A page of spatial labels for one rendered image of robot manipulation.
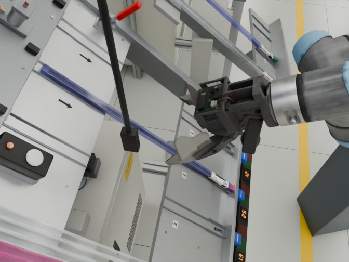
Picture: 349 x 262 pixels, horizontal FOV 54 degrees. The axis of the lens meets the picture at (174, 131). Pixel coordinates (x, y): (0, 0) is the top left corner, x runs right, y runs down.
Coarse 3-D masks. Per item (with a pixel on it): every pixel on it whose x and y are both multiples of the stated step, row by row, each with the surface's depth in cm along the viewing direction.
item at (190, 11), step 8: (176, 0) 76; (184, 8) 78; (192, 8) 80; (192, 16) 80; (200, 16) 81; (208, 24) 82; (216, 32) 84; (224, 40) 85; (232, 48) 88; (240, 56) 90; (248, 64) 92; (256, 64) 93; (264, 72) 95
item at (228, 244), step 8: (240, 144) 89; (240, 152) 88; (232, 160) 87; (240, 160) 87; (232, 168) 86; (232, 176) 85; (232, 184) 83; (232, 192) 82; (232, 200) 81; (232, 208) 79; (232, 216) 78; (232, 224) 77; (224, 232) 77; (232, 232) 76; (224, 240) 76; (232, 240) 75; (224, 248) 75; (232, 248) 75; (224, 256) 74; (232, 256) 74
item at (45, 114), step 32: (64, 32) 63; (96, 32) 68; (64, 64) 61; (96, 64) 66; (32, 96) 55; (64, 96) 59; (96, 96) 64; (0, 128) 50; (32, 128) 53; (64, 128) 57; (96, 128) 62; (64, 160) 55; (0, 192) 47; (32, 192) 50; (64, 192) 54; (64, 224) 52
